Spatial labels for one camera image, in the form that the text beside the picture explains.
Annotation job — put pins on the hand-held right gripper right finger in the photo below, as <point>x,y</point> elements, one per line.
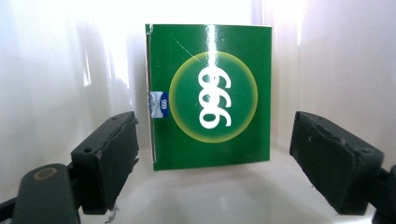
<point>330,165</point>

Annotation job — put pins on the white plastic storage box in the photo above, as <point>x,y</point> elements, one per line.
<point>46,77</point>

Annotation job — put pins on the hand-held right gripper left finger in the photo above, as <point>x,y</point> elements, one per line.
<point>109,155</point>

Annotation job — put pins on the green printed carton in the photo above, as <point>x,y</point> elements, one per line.
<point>211,99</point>

